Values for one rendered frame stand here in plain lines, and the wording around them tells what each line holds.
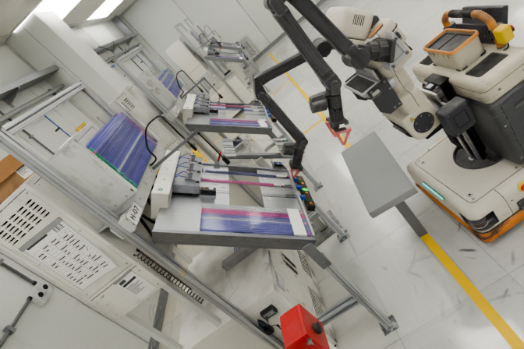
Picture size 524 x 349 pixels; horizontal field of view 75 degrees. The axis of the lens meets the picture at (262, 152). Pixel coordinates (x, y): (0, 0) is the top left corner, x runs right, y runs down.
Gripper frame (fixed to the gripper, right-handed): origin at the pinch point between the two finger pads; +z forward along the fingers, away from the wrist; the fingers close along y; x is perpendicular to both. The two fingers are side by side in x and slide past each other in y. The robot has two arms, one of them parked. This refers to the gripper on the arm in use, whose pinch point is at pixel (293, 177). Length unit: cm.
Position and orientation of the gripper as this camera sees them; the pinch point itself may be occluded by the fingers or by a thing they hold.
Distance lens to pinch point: 208.9
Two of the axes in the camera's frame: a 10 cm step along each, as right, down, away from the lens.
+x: 9.8, 0.9, 1.6
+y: 1.1, 4.1, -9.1
